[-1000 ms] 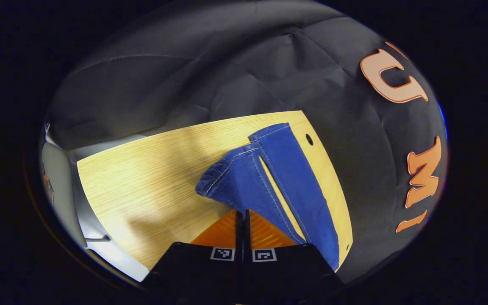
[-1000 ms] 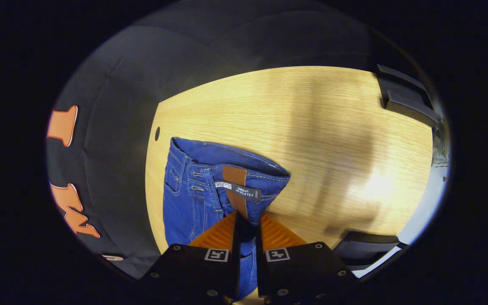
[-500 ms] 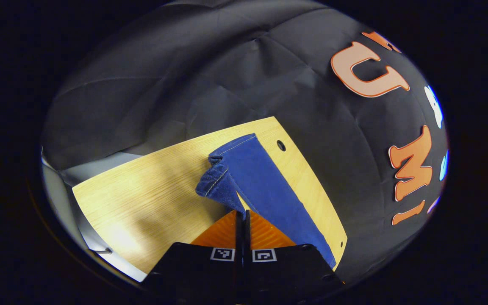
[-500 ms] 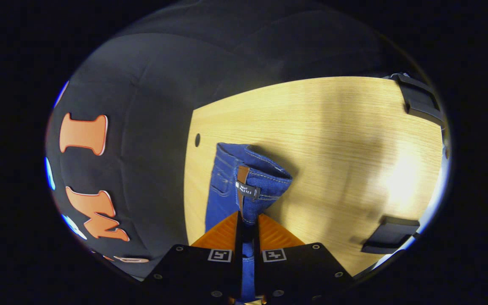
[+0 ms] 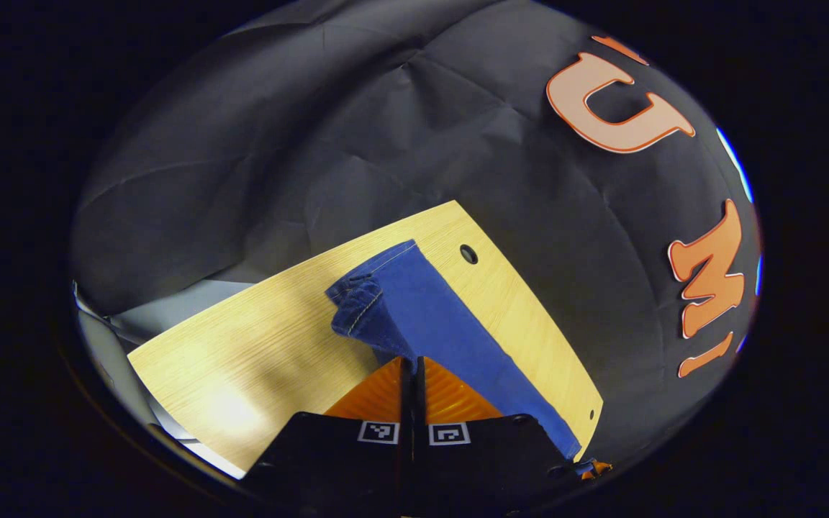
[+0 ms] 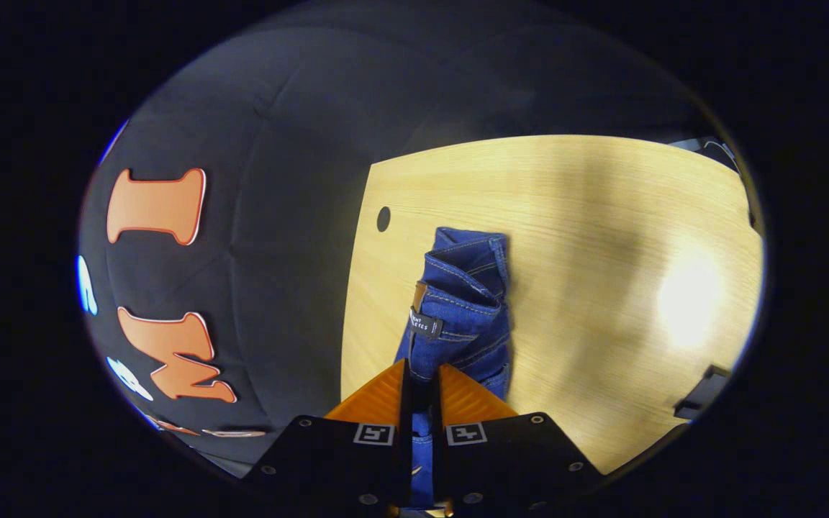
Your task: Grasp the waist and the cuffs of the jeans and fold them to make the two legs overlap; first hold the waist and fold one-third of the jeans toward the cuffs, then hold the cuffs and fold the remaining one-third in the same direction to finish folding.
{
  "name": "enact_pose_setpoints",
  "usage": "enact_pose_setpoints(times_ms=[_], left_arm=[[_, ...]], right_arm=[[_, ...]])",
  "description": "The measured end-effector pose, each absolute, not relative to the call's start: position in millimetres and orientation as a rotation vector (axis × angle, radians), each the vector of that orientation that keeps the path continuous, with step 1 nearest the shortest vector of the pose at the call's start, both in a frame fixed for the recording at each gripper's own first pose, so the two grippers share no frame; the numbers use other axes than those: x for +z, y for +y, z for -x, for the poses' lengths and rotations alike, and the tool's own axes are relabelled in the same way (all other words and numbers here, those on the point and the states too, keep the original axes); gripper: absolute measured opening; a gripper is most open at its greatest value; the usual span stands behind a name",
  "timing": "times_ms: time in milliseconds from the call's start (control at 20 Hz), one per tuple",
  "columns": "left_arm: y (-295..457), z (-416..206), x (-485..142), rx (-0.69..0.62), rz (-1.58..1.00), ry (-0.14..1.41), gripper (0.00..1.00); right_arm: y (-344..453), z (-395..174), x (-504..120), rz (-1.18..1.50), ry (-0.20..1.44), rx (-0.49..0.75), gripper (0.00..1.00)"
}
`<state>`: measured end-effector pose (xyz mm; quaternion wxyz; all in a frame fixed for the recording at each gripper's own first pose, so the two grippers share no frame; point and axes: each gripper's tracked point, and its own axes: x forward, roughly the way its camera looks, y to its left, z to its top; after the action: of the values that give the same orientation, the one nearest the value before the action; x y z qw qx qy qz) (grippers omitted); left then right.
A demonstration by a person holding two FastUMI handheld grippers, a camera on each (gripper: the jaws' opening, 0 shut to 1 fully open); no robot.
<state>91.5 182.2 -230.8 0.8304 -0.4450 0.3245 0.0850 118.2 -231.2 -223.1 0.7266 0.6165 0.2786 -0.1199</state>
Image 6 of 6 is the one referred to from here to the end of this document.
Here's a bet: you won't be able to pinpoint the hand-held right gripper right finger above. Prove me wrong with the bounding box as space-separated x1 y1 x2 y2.
432 363 607 518

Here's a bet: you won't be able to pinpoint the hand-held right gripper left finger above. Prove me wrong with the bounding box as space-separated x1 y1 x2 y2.
242 358 415 518

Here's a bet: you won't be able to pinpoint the blue denim jeans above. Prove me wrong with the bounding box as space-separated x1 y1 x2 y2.
394 227 513 512

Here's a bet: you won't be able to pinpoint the small black object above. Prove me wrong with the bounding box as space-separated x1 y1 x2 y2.
674 365 733 422

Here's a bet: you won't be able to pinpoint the black backdrop cloth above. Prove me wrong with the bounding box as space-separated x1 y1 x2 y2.
78 4 739 476

